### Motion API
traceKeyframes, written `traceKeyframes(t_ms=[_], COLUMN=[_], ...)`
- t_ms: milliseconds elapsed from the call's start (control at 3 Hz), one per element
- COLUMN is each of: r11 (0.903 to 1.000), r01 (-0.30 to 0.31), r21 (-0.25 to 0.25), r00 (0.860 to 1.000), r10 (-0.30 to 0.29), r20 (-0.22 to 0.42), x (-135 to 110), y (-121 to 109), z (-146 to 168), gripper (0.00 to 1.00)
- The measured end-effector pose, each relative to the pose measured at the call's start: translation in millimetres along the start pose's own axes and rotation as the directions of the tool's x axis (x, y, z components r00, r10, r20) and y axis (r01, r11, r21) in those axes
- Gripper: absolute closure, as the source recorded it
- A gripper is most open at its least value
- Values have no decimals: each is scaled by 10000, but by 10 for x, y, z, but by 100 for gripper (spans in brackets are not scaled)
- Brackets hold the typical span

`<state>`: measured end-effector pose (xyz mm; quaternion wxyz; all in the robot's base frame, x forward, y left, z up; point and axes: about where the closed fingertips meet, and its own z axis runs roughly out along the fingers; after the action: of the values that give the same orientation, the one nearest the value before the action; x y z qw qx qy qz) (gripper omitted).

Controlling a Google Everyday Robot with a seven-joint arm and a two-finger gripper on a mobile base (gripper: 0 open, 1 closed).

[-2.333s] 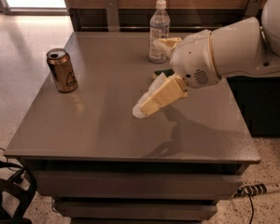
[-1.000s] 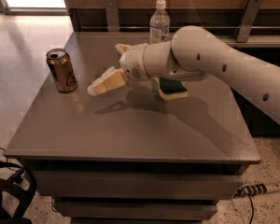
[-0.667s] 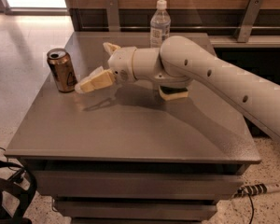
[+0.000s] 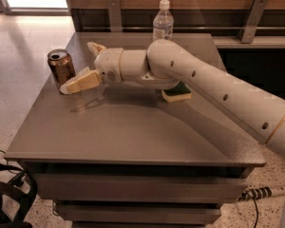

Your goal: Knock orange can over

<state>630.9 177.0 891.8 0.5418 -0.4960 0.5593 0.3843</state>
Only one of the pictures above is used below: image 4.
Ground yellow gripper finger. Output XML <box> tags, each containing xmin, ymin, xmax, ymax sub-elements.
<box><xmin>87</xmin><ymin>42</ymin><xmax>106</xmax><ymax>57</ymax></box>
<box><xmin>60</xmin><ymin>66</ymin><xmax>103</xmax><ymax>95</ymax></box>

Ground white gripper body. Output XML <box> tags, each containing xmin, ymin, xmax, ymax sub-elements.
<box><xmin>94</xmin><ymin>48</ymin><xmax>124</xmax><ymax>84</ymax></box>

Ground orange soda can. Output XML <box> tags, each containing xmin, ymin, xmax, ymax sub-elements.
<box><xmin>47</xmin><ymin>48</ymin><xmax>76</xmax><ymax>95</ymax></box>

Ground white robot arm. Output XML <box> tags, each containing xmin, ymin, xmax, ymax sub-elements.
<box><xmin>59</xmin><ymin>39</ymin><xmax>285</xmax><ymax>158</ymax></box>

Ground clear plastic water bottle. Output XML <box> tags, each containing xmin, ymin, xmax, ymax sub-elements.
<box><xmin>153</xmin><ymin>0</ymin><xmax>174</xmax><ymax>40</ymax></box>

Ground green and yellow sponge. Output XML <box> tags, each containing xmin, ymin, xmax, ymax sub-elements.
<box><xmin>161</xmin><ymin>82</ymin><xmax>192</xmax><ymax>103</ymax></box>

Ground wooden counter panel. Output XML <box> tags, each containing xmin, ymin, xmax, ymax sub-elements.
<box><xmin>66</xmin><ymin>0</ymin><xmax>285</xmax><ymax>35</ymax></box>

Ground upper grey drawer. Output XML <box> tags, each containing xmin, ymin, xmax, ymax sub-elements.
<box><xmin>35</xmin><ymin>174</ymin><xmax>246</xmax><ymax>203</ymax></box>

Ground grey drawer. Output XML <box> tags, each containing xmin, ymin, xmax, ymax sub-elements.
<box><xmin>55</xmin><ymin>204</ymin><xmax>220</xmax><ymax>225</ymax></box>
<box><xmin>35</xmin><ymin>174</ymin><xmax>246</xmax><ymax>203</ymax></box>

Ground lower grey drawer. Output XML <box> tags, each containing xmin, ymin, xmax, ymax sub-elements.
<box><xmin>55</xmin><ymin>204</ymin><xmax>220</xmax><ymax>225</ymax></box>

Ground black chair base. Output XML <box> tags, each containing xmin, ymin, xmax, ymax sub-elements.
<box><xmin>0</xmin><ymin>163</ymin><xmax>38</xmax><ymax>228</ymax></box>

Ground striped power strip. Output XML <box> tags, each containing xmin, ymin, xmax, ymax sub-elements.
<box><xmin>237</xmin><ymin>186</ymin><xmax>285</xmax><ymax>201</ymax></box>

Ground left metal bracket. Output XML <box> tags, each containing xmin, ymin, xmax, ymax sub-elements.
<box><xmin>106</xmin><ymin>0</ymin><xmax>123</xmax><ymax>32</ymax></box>

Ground metal bracket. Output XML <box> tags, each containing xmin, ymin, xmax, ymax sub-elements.
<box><xmin>106</xmin><ymin>0</ymin><xmax>123</xmax><ymax>32</ymax></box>
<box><xmin>237</xmin><ymin>0</ymin><xmax>269</xmax><ymax>44</ymax></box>

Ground right metal bracket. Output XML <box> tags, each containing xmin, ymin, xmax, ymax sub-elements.
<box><xmin>237</xmin><ymin>0</ymin><xmax>269</xmax><ymax>44</ymax></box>

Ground black power cable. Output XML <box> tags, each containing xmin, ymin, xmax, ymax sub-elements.
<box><xmin>247</xmin><ymin>196</ymin><xmax>260</xmax><ymax>228</ymax></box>

